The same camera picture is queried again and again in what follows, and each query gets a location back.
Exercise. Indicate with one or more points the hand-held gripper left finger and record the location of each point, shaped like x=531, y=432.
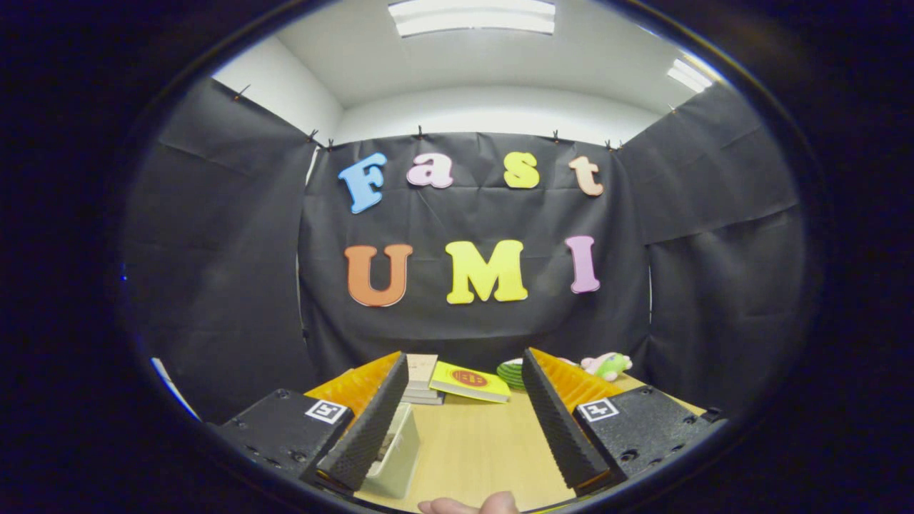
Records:
x=368, y=428

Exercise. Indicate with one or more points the pink and green plush toy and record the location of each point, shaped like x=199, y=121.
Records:
x=607, y=365

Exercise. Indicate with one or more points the white book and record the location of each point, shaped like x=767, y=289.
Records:
x=423, y=392

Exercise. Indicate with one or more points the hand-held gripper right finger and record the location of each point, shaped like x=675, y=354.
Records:
x=560, y=428

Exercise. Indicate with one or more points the beige book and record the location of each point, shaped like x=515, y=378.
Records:
x=421, y=370

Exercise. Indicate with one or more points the green striped watermelon plush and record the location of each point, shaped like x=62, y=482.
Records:
x=511, y=375

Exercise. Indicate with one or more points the grey book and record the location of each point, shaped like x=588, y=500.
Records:
x=425, y=400

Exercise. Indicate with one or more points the green fabric storage box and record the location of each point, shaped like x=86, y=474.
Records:
x=403, y=457

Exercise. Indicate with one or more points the yellow book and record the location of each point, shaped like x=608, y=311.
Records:
x=468, y=382

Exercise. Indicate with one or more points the ceiling light panel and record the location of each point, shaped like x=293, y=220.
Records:
x=471, y=16
x=689, y=75

